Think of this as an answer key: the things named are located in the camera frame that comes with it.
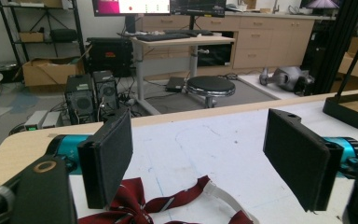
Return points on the black computer tower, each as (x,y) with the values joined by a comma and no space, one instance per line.
(80,99)
(106,88)

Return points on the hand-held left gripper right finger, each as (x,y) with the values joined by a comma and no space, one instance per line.
(295,155)

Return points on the black metal shelf rack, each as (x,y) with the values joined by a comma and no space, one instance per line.
(76,25)

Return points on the flat black device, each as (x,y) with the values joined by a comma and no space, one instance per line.
(175,84)

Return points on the open cardboard box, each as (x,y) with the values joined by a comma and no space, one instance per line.
(49,73)

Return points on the wooden cabinet with drawers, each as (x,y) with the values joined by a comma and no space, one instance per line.
(270,40)

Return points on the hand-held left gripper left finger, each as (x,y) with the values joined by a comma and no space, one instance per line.
(108,161)

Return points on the black bag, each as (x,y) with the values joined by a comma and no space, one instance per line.
(63,35)

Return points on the round black stool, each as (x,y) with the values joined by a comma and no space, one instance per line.
(209,84)

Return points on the wooden standing desk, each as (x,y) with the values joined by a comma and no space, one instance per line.
(180,41)

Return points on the black stand base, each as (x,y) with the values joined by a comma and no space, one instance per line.
(348,116)

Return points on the dark red bow tie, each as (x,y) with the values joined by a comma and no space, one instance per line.
(130,194)

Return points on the black metal post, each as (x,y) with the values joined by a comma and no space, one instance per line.
(338,46)

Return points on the computer monitor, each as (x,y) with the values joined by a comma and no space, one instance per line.
(199,7)
(136,6)

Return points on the grey robot lying down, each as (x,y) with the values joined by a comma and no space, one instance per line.
(287,77)

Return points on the black keyboard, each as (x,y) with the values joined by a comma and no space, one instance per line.
(189,32)
(161,37)

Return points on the small cardboard box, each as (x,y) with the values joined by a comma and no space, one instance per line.
(31,37)

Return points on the grey metal box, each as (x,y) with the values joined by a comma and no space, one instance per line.
(52,119)
(35,119)

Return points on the black equipment case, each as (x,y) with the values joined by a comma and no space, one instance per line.
(108,57)

